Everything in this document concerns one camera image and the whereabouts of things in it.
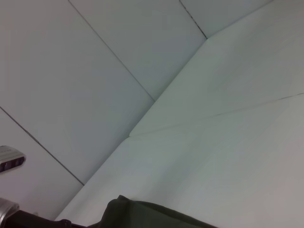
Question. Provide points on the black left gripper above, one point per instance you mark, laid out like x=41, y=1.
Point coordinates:
x=31, y=219

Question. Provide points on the dark green printed t-shirt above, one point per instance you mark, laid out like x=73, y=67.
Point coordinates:
x=142, y=216

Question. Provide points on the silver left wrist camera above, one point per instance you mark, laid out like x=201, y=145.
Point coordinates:
x=9, y=159

